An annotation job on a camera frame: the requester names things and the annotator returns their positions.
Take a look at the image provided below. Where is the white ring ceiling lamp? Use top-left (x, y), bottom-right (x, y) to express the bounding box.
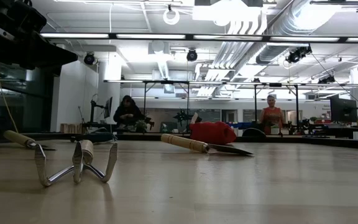
top-left (162, 7), bottom-right (181, 26)

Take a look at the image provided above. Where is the black background rig frame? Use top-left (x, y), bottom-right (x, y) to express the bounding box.
top-left (253, 82), bottom-right (300, 135)
top-left (142, 80), bottom-right (191, 125)

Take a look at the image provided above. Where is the yellow cable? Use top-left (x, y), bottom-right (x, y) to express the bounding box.
top-left (0, 60), bottom-right (19, 134)

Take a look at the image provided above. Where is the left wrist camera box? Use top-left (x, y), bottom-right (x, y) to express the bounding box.
top-left (9, 0), bottom-right (48, 34)

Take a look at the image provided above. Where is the black overhead rig beam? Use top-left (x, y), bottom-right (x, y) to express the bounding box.
top-left (39, 32), bottom-right (358, 44)

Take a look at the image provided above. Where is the black ceiling spotlight cluster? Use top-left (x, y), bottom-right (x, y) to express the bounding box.
top-left (318, 75), bottom-right (336, 85)
top-left (286, 45), bottom-right (313, 65)

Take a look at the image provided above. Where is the dark background desk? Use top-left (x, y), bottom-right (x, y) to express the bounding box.
top-left (301, 123), bottom-right (358, 140)

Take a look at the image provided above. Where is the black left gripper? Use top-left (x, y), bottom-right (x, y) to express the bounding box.
top-left (0, 14), bottom-right (79, 76)

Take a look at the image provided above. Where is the silver ventilation duct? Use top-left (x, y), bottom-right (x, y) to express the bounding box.
top-left (255, 0), bottom-right (343, 65)

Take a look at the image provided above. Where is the black computer monitor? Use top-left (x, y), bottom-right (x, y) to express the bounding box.
top-left (329, 94), bottom-right (358, 124)
top-left (103, 96), bottom-right (114, 119)

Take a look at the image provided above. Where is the person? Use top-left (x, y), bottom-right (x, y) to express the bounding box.
top-left (112, 95), bottom-right (145, 129)
top-left (259, 95), bottom-right (286, 136)

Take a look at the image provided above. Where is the narrow wooden-handled garden trowel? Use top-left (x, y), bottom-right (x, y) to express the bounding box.
top-left (3, 129), bottom-right (57, 152)

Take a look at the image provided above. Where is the three-prong wooden-handled hand rake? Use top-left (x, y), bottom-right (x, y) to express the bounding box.
top-left (34, 139), bottom-right (119, 188)

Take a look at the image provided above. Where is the small green potted plant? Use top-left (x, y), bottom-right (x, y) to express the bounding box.
top-left (134, 119), bottom-right (149, 134)

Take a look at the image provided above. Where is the wooden crate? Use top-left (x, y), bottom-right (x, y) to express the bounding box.
top-left (60, 123), bottom-right (83, 134)

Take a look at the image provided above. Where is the wide wooden-handled garden trowel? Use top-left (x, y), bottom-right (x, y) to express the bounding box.
top-left (161, 133), bottom-right (255, 157)

